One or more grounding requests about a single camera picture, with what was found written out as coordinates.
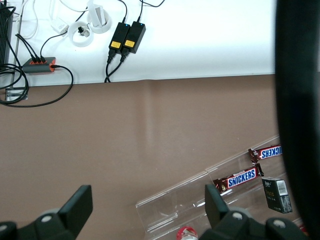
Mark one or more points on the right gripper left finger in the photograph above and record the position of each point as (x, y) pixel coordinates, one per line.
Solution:
(72, 212)

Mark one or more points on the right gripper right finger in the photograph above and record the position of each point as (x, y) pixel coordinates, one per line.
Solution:
(216, 207)

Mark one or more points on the grey metal pole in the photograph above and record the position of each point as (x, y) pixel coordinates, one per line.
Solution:
(17, 50)

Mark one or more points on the grey and orange hub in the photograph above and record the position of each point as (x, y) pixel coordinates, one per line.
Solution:
(37, 67)

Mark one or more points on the silver metal table clamp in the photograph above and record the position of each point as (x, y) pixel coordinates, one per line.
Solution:
(13, 95)

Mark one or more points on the black ribbed device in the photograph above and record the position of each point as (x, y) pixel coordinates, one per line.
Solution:
(4, 35)

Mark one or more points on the white tape roll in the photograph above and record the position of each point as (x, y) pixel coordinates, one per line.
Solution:
(75, 41)
(105, 27)

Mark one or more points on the small white adapter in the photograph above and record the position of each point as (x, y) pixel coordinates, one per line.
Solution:
(59, 26)

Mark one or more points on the clear acrylic stepped stand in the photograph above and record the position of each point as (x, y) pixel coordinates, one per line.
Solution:
(180, 200)

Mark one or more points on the small black box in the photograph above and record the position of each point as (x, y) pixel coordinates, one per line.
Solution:
(276, 195)

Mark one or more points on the red white bottle cap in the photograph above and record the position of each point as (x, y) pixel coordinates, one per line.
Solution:
(186, 232)

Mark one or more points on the black power adapter brick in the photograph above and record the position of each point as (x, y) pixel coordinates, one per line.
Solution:
(119, 36)
(135, 37)

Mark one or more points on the white plastic strip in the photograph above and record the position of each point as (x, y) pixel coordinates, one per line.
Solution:
(97, 13)

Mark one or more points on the small black clip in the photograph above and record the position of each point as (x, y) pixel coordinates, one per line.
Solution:
(81, 29)

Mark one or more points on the dark red snack box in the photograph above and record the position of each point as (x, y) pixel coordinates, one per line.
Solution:
(302, 228)

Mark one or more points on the Snickers chocolate bar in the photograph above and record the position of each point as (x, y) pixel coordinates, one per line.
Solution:
(268, 152)
(240, 178)

